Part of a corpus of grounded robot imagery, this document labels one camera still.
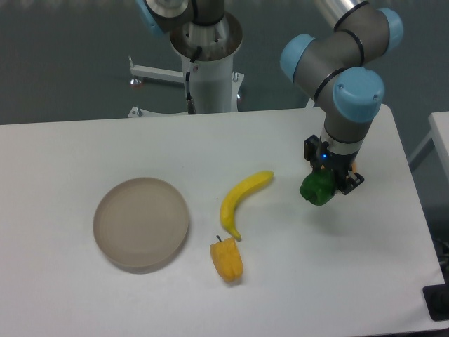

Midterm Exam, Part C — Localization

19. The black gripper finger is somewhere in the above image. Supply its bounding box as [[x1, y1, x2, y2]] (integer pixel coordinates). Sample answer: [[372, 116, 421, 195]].
[[303, 135, 320, 172], [339, 171, 365, 195]]

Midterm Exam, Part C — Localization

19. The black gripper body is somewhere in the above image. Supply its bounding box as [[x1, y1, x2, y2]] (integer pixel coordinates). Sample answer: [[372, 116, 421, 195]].
[[318, 137, 359, 175]]

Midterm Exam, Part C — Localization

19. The green bell pepper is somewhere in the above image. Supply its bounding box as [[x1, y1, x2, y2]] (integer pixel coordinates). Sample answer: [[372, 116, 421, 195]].
[[299, 168, 336, 206]]

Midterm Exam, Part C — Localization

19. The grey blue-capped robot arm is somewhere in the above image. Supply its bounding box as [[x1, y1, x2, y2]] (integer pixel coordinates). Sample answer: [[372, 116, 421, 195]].
[[136, 1, 403, 201]]

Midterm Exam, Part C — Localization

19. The yellow bell pepper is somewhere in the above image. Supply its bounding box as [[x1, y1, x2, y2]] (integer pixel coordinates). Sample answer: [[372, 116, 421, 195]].
[[210, 235, 243, 282]]

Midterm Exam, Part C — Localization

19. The white side table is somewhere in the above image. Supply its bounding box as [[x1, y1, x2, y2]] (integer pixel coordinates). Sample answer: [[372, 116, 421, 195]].
[[408, 111, 449, 178]]

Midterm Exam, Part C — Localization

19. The yellow banana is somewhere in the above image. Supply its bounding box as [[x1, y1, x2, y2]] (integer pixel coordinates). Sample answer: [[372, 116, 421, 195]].
[[220, 171, 274, 241]]

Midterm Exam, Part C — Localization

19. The black device at table edge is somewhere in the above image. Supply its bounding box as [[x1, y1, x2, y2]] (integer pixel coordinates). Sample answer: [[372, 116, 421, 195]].
[[422, 284, 448, 322]]

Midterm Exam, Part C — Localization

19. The beige round plate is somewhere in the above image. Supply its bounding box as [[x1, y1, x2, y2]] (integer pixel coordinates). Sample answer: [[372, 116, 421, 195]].
[[93, 178, 190, 274]]

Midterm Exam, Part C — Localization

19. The black pedestal cable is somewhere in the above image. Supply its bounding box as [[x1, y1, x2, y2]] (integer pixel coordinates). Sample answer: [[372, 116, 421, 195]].
[[185, 46, 203, 114]]

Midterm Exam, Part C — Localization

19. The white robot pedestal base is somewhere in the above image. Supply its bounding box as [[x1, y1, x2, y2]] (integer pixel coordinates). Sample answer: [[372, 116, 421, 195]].
[[129, 12, 244, 114]]

